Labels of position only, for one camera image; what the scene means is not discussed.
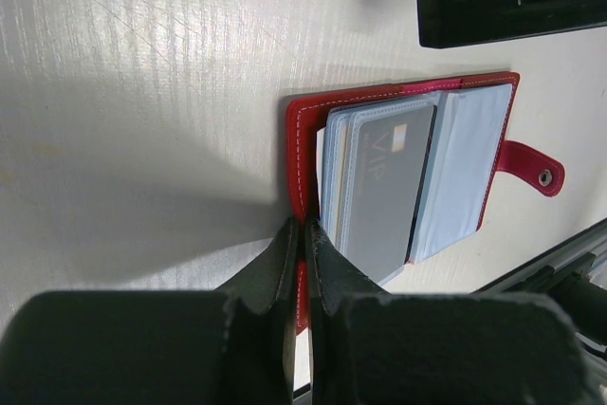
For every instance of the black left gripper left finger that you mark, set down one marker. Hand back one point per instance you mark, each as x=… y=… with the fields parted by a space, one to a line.
x=231 y=345

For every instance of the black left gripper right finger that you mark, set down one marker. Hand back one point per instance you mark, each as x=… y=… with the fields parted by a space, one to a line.
x=373 y=347

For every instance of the red leather card holder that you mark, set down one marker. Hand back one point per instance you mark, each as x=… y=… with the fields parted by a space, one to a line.
x=469 y=147

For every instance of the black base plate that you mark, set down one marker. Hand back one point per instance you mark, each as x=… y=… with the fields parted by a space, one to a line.
x=568 y=273

